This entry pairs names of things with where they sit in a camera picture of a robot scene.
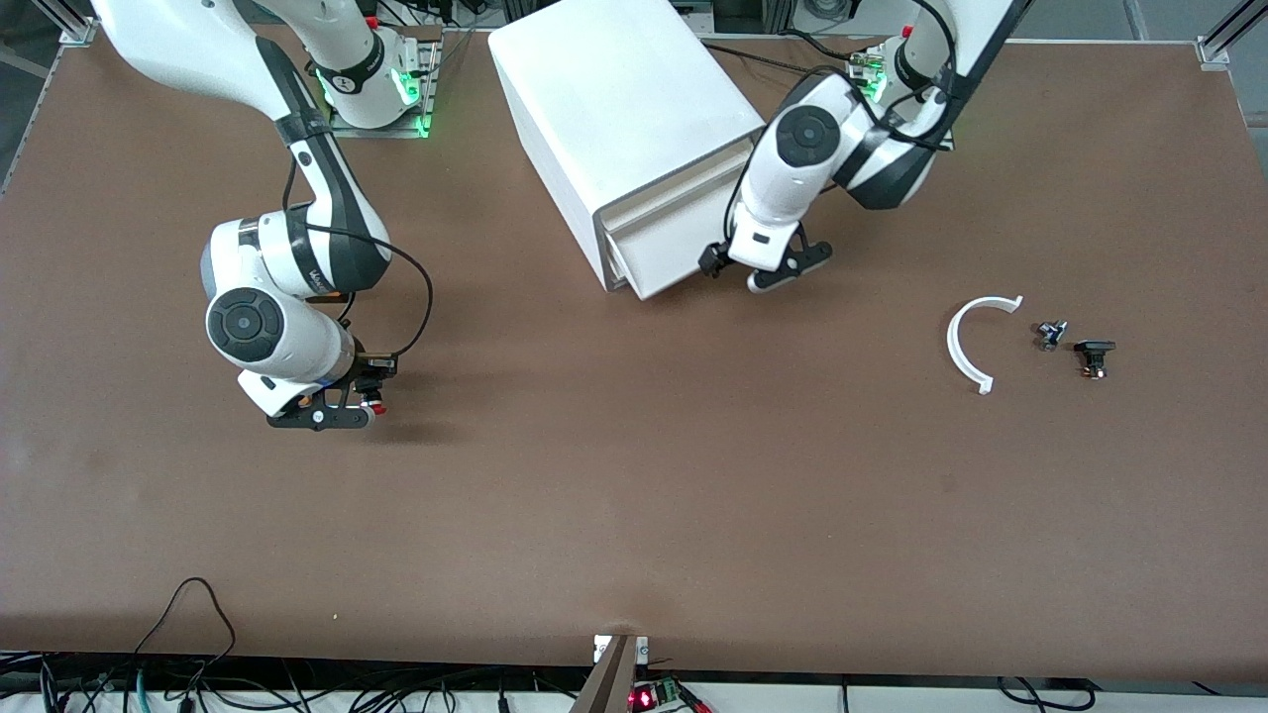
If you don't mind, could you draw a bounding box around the black cable on table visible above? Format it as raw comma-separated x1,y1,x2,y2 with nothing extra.
698,40,828,76

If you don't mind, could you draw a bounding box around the camera mount post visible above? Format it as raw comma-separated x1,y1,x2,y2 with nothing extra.
570,634,650,713

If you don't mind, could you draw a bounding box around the circuit board with red light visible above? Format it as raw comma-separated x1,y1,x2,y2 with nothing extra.
629,676,712,713

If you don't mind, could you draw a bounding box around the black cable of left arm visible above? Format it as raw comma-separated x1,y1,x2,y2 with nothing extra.
718,0,970,260

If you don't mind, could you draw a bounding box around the black looped cable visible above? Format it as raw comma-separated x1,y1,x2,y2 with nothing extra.
132,577,239,660

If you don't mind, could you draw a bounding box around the aluminium profile post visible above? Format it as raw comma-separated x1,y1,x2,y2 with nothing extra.
30,0,97,47
1196,0,1268,70

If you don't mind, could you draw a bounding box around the metal base plate right arm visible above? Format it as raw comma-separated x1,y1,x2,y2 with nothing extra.
327,30,442,140

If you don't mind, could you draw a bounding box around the white curved plastic ring segment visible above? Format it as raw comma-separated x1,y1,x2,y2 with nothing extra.
946,294,1024,396

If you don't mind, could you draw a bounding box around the white drawer cabinet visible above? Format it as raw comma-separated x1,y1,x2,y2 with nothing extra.
487,0,769,298

